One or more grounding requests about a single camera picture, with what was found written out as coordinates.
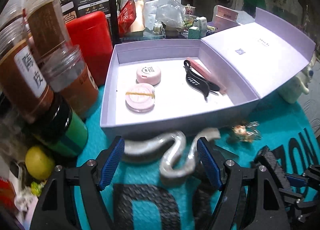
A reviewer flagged pearl white large hair clip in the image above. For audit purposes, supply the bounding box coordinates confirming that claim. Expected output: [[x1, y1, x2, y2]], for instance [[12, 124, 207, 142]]
[[123, 128, 221, 186]]

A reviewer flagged black hair claw clip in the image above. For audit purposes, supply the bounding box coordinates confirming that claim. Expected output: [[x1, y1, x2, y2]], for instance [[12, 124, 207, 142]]
[[184, 60, 220, 100]]

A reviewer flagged pink lipstick tube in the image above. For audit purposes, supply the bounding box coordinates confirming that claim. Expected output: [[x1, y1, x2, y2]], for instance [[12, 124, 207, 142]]
[[186, 58, 227, 95]]

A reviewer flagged pink round compact gold stripe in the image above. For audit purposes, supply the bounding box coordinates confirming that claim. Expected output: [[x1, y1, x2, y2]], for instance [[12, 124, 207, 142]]
[[125, 83, 155, 113]]

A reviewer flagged pink round compact with label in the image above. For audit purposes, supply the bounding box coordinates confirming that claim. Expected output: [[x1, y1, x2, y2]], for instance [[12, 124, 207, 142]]
[[136, 66, 161, 86]]

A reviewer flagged yellow green fruit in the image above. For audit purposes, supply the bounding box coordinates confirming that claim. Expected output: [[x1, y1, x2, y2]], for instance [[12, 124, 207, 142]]
[[25, 146, 55, 181]]

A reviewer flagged teal bubble mailer mat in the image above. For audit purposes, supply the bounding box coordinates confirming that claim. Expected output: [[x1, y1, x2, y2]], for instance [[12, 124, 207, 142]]
[[73, 86, 320, 230]]

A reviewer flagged green jar black lid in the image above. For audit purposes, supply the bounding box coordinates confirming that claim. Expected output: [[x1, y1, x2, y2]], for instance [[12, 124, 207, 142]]
[[24, 93, 88, 157]]

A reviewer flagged brown spice jar white label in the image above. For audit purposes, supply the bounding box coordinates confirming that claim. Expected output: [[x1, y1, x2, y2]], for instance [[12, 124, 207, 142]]
[[1, 18, 54, 123]]

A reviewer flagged lavender open gift box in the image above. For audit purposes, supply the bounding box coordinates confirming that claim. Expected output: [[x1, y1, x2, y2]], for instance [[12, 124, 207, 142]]
[[100, 8, 316, 139]]

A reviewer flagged short clear lid brown jar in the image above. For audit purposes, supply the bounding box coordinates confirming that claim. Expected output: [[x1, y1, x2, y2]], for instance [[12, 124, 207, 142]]
[[41, 45, 99, 119]]

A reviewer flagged green white medicine box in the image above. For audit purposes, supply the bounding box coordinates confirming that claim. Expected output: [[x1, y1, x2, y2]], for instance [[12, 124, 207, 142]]
[[188, 17, 207, 39]]

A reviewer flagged red cylindrical canister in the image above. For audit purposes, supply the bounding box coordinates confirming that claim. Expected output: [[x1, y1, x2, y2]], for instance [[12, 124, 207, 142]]
[[66, 11, 113, 86]]

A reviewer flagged tall brown spice jar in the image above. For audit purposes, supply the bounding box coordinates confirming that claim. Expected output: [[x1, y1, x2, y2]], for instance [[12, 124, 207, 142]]
[[25, 0, 72, 58]]

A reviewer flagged clear crumpled plastic bag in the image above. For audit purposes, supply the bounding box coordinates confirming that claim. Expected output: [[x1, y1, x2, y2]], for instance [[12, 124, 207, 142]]
[[156, 0, 185, 30]]

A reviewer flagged red foil snack bag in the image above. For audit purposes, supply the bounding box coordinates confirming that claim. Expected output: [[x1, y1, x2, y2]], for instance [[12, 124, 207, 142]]
[[118, 0, 136, 37]]

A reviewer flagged black snack pouch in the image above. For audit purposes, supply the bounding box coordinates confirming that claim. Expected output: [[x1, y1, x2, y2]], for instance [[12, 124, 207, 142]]
[[60, 0, 120, 45]]

